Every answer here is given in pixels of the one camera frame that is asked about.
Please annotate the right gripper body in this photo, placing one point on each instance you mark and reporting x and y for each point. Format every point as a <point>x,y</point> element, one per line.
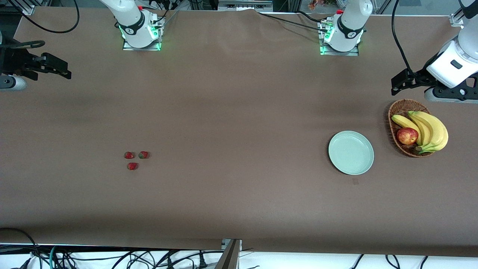
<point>14,60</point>

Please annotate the red strawberry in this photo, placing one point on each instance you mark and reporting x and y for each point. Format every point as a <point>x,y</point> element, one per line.
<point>143,154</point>
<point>129,155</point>
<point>132,166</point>

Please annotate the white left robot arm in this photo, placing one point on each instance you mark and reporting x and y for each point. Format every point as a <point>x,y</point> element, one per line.
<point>347,22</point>

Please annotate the light green round plate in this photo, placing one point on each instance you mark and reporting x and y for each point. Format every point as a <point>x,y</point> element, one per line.
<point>351,153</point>

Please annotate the brown wicker basket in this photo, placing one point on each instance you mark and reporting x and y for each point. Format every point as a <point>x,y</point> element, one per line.
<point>401,106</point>

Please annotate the small yellow banana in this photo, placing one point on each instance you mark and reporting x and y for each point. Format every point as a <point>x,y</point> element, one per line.
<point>401,121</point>

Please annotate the red apple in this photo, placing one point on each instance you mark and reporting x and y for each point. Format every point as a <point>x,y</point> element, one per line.
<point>407,136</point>

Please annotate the orange colourful object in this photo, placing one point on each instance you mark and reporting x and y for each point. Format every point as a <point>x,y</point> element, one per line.
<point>321,3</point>

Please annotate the brown table cloth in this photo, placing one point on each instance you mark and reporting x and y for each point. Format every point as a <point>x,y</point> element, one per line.
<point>239,93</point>

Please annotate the silver metal box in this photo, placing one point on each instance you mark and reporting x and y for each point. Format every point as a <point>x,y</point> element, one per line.
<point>244,5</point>

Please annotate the aluminium frame bracket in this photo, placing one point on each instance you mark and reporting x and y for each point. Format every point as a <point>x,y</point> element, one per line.
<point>28,10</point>
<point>456,20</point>

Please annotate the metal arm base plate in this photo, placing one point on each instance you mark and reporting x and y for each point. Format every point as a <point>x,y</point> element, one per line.
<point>129,48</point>
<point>351,52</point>

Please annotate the aluminium frame post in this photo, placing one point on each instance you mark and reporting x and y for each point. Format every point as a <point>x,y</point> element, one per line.
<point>229,256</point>

